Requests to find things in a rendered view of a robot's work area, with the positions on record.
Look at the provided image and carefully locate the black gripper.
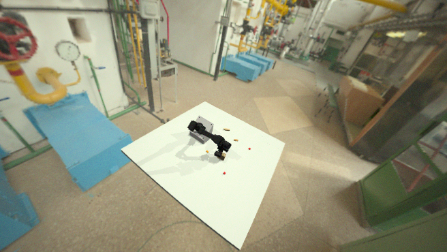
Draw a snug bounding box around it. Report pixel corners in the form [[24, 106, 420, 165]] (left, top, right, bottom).
[[214, 145, 223, 157]]

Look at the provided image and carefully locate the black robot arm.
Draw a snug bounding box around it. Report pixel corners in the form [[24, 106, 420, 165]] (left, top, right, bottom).
[[187, 120, 232, 152]]

